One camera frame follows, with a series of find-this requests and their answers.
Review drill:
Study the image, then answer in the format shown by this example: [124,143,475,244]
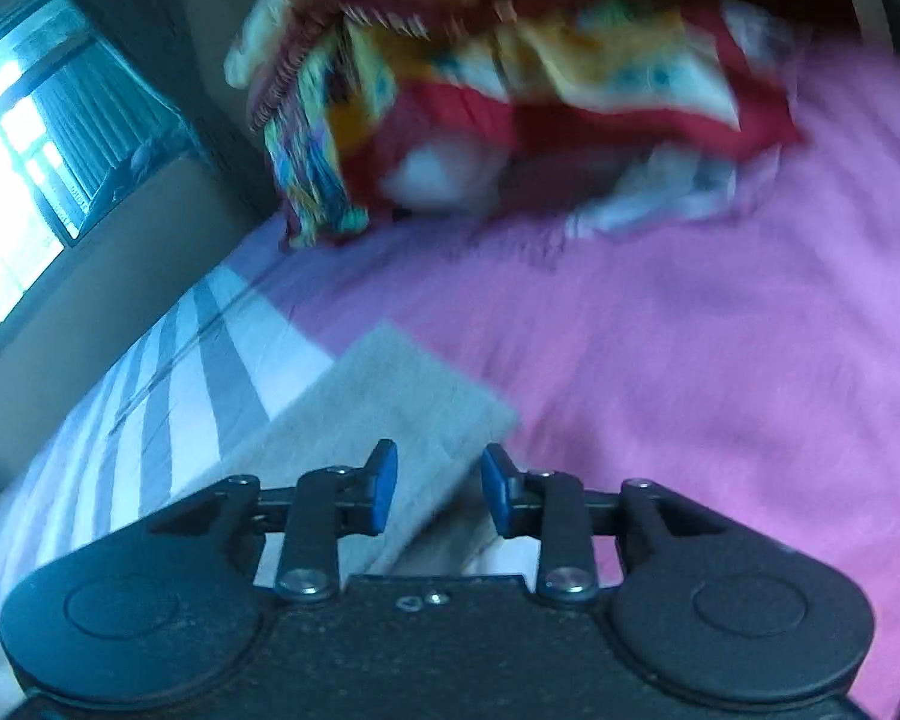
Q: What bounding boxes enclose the teal sheer curtain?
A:
[30,37,196,241]

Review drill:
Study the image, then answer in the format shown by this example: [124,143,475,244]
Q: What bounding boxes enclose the beige pants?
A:
[214,319,541,586]

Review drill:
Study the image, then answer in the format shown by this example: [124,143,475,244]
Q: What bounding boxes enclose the dark grey curtain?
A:
[41,0,275,215]

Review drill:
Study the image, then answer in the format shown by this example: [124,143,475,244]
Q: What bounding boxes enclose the striped purple bed sheet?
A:
[0,37,900,720]

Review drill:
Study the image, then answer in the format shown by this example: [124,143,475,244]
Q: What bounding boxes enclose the colourful printed blanket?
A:
[223,0,807,250]

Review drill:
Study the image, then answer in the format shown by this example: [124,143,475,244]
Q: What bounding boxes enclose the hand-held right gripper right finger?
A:
[480,442,722,606]

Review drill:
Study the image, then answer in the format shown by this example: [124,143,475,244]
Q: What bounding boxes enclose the window with metal frame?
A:
[0,0,102,372]

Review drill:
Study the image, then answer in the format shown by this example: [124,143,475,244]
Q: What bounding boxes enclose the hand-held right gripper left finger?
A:
[146,439,400,606]

